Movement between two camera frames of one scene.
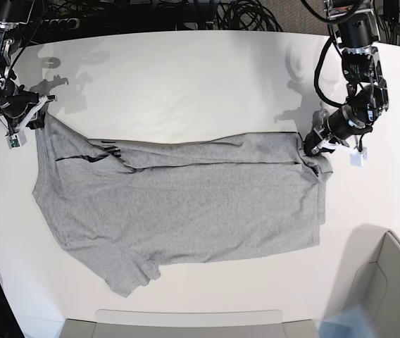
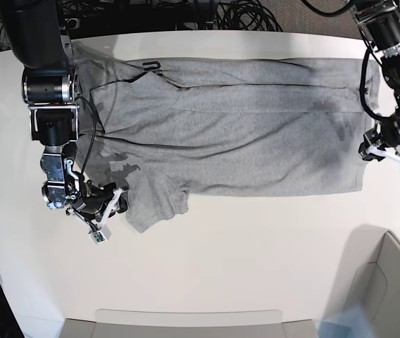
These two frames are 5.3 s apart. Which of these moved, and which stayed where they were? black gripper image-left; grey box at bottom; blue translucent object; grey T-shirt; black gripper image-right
Moved: black gripper image-right; grey T-shirt; black gripper image-left
Stayed: grey box at bottom; blue translucent object
